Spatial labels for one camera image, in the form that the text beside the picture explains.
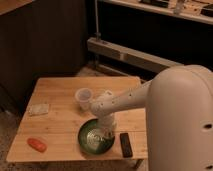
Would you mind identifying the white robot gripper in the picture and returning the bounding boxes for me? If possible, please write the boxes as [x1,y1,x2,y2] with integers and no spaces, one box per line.
[98,114,116,139]

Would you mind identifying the green ceramic bowl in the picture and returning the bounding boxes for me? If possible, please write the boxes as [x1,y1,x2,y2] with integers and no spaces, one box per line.
[78,119,115,155]

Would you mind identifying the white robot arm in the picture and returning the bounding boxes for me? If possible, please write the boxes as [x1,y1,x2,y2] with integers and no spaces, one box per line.
[90,81,151,139]

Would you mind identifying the black rectangular remote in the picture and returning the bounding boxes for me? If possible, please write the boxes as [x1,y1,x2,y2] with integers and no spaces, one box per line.
[120,133,133,158]

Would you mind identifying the clear plastic cup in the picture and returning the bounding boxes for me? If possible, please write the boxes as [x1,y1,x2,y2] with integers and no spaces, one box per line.
[75,88,93,110]

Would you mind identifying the orange carrot toy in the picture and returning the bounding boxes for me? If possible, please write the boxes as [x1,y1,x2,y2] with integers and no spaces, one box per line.
[27,138,47,153]

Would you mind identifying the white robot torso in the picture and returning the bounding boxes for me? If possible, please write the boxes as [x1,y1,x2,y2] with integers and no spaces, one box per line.
[146,65,213,171]

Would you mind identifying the metal pole stand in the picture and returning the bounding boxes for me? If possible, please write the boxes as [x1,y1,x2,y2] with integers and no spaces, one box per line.
[94,0,101,41]

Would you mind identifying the wooden shelf with items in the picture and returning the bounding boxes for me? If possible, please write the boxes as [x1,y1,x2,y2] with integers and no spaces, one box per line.
[101,0,213,25]

